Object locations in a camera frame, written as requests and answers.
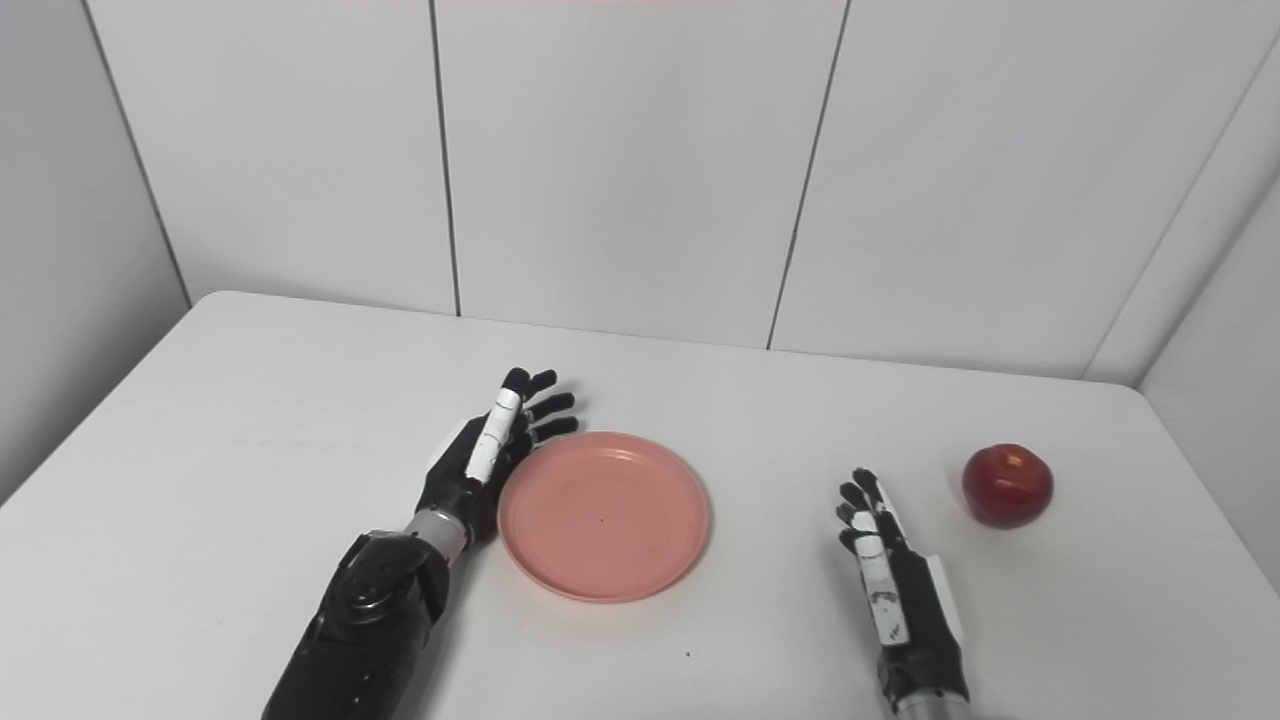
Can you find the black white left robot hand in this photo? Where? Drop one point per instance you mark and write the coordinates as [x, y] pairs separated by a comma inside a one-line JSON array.
[[455, 480]]

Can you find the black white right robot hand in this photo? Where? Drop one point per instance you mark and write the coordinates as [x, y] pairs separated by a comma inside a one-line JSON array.
[[925, 640]]

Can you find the pink plastic plate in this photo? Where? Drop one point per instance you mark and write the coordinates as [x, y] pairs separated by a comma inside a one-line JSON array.
[[605, 520]]

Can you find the red apple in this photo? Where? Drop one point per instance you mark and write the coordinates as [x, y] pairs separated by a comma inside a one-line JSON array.
[[1007, 487]]

